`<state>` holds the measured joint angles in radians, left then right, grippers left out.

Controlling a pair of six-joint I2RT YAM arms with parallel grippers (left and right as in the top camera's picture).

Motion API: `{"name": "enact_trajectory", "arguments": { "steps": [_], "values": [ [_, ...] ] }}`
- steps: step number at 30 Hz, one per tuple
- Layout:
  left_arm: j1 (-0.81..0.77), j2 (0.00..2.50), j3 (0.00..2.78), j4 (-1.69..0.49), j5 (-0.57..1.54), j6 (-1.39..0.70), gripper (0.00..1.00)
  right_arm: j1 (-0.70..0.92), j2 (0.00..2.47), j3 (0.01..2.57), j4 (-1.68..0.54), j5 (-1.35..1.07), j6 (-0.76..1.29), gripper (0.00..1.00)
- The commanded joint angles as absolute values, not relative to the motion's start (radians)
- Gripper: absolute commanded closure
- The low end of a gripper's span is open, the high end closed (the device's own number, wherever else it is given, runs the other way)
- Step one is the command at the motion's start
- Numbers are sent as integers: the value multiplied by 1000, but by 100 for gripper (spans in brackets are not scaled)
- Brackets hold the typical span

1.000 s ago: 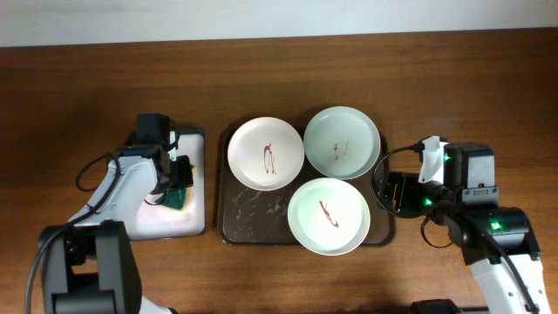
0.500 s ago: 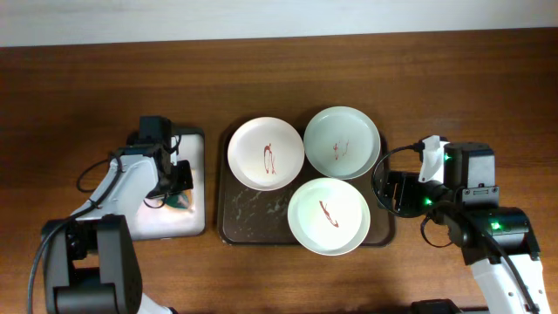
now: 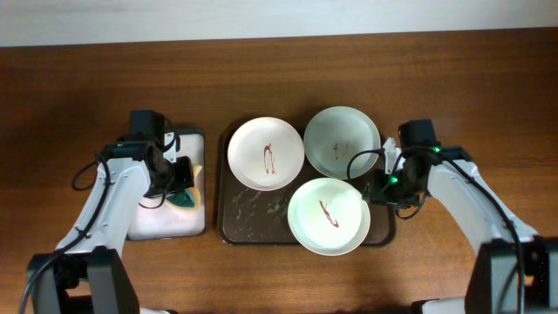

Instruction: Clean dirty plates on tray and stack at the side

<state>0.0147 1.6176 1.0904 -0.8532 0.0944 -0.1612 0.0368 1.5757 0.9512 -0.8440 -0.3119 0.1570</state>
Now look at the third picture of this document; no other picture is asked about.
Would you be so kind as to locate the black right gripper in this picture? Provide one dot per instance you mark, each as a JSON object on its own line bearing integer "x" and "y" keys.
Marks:
{"x": 378, "y": 193}

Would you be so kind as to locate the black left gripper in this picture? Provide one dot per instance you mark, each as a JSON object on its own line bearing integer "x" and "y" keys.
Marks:
{"x": 187, "y": 180}

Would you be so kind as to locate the green and yellow sponge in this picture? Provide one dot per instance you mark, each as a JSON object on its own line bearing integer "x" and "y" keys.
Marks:
{"x": 189, "y": 198}

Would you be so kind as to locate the white stained plate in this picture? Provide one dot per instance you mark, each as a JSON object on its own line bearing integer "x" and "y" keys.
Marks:
{"x": 328, "y": 217}

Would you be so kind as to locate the pink stained plate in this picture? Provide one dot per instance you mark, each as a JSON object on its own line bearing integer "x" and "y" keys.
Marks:
{"x": 266, "y": 153}

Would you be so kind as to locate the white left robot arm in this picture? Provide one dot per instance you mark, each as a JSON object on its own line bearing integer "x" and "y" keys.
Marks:
{"x": 85, "y": 274}

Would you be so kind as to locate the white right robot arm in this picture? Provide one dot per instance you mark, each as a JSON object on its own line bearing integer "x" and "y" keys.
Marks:
{"x": 515, "y": 269}

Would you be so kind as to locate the black tray with white liner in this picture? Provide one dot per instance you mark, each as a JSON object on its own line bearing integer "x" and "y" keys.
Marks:
{"x": 154, "y": 219}

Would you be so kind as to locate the brown plastic tray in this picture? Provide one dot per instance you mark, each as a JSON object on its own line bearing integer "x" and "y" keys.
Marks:
{"x": 249, "y": 217}

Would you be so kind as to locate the light green stained plate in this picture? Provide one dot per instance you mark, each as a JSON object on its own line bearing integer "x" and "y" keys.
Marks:
{"x": 340, "y": 141}

